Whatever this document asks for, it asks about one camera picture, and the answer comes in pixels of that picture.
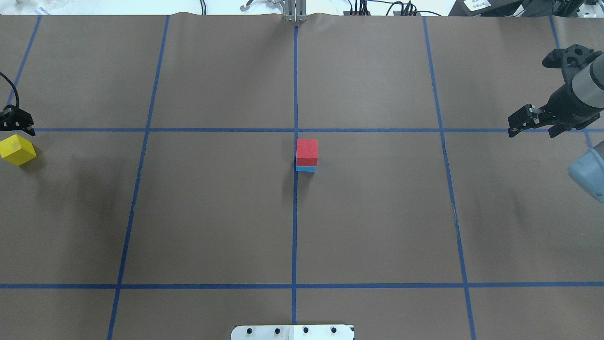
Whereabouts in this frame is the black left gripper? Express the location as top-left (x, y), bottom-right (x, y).
top-left (0, 106), bottom-right (36, 137)

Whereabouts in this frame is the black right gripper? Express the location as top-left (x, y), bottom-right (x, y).
top-left (508, 85), bottom-right (602, 138)

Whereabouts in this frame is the yellow block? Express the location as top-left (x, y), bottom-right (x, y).
top-left (0, 134), bottom-right (37, 166)

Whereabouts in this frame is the red block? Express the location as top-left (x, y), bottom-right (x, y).
top-left (295, 138), bottom-right (319, 167)

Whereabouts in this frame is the blue block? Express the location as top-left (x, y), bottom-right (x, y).
top-left (295, 165), bottom-right (316, 173)

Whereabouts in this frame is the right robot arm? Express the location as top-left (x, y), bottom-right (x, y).
top-left (507, 44), bottom-right (604, 202)

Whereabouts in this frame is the white mounting plate with bolts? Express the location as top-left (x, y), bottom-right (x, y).
top-left (230, 324), bottom-right (355, 340)

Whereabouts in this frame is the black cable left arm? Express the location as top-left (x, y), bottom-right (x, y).
top-left (0, 72), bottom-right (20, 110)

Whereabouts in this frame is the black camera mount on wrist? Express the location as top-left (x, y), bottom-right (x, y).
top-left (542, 44), bottom-right (603, 69)

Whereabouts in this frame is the grey metal clamp bracket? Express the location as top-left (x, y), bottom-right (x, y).
top-left (282, 0), bottom-right (308, 23)

